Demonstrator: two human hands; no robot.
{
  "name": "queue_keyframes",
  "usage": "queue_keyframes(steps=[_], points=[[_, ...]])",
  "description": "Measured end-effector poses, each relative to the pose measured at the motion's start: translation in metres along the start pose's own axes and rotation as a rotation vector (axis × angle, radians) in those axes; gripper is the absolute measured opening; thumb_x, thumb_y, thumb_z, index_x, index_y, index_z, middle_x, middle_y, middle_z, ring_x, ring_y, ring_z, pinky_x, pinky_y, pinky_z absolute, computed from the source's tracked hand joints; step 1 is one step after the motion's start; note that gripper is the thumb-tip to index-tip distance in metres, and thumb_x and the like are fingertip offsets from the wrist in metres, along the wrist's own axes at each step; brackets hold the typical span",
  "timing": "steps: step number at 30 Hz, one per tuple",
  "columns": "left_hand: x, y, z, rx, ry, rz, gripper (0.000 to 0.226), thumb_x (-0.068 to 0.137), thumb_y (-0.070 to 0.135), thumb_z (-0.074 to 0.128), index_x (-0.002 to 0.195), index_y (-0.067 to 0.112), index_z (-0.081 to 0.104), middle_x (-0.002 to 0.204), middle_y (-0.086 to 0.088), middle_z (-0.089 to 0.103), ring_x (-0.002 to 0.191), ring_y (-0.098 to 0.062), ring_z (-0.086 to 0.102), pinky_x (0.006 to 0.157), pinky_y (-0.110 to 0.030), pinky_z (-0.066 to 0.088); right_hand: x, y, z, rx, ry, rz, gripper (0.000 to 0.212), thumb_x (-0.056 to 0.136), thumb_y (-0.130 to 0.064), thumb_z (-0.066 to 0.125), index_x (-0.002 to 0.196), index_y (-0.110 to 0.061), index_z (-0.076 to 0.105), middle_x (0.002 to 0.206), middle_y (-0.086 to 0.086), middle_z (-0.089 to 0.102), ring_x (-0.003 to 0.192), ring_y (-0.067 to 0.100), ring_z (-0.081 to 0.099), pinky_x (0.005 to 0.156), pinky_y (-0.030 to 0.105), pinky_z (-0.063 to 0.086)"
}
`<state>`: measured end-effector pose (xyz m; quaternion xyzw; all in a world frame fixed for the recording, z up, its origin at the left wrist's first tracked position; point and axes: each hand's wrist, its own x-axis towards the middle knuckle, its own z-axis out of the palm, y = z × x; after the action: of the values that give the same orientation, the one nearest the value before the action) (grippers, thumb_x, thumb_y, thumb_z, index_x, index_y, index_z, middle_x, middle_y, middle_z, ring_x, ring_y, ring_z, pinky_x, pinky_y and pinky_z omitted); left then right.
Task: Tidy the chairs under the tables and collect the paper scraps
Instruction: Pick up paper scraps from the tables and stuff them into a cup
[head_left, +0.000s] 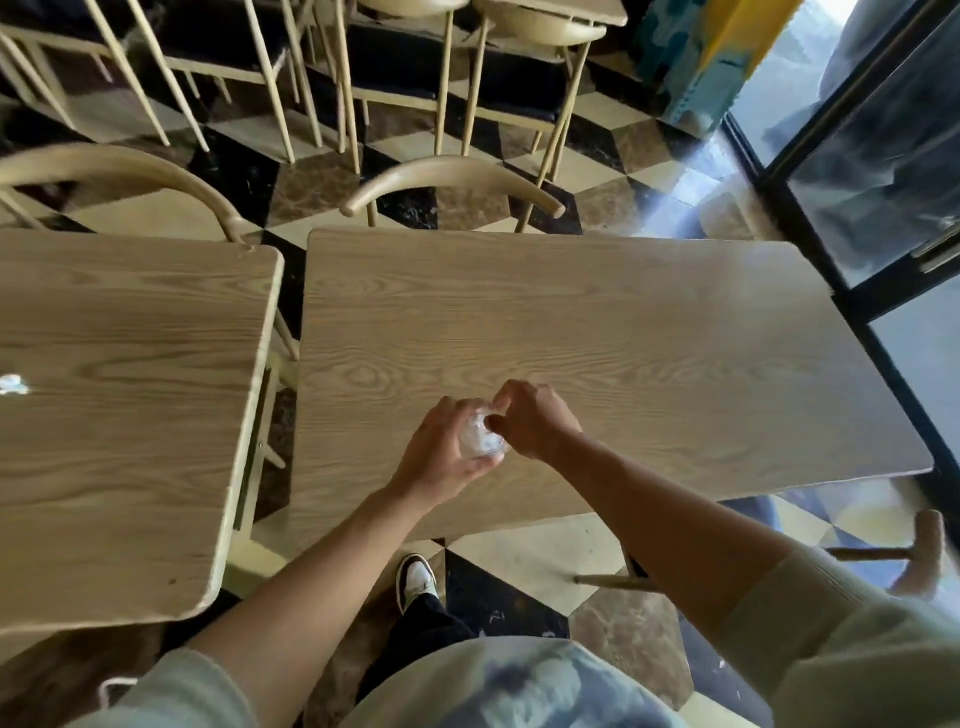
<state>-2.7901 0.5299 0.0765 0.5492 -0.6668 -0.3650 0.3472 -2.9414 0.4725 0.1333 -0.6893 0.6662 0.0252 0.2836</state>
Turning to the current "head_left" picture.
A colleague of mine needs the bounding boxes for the person's left hand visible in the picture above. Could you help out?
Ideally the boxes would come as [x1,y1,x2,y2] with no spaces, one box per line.
[388,396,511,513]

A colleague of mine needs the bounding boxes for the person's right hand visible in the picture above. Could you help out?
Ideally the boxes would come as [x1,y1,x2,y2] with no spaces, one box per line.
[485,379,585,463]

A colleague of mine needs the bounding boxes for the white tissue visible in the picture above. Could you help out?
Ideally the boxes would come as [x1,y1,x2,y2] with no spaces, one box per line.
[458,408,511,461]

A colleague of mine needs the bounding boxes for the person's right forearm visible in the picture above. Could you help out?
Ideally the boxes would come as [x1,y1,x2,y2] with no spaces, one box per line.
[558,431,798,648]

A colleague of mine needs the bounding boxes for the person's left forearm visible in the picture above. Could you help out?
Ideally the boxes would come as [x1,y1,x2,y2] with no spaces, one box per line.
[187,483,436,728]

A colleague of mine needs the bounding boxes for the person's white black shoe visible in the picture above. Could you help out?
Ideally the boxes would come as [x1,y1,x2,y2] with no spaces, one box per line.
[395,553,441,614]

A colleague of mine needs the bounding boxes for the person's black trouser leg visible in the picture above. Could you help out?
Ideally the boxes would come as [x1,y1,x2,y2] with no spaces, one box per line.
[355,592,478,704]

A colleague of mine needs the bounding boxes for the wooden chair curved backrest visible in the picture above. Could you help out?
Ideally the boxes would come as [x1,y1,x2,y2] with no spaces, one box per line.
[339,155,567,232]
[0,142,303,363]
[575,510,948,603]

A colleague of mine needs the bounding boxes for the wooden chair black seat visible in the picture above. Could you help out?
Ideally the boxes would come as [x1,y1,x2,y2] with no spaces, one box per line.
[311,0,472,175]
[459,0,630,226]
[0,0,175,149]
[123,0,325,165]

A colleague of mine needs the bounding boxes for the black framed glass door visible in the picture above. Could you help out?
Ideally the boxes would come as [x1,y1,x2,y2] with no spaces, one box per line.
[722,0,960,530]

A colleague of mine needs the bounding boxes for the blue yellow painted panel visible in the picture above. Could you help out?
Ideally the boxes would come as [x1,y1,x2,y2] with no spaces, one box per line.
[628,0,805,141]

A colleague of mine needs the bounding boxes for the person's light sweatshirt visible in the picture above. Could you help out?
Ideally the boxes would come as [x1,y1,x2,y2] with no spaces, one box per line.
[67,543,960,728]

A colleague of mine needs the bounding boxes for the metal door handle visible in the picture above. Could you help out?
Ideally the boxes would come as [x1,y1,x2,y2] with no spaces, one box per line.
[909,221,960,276]

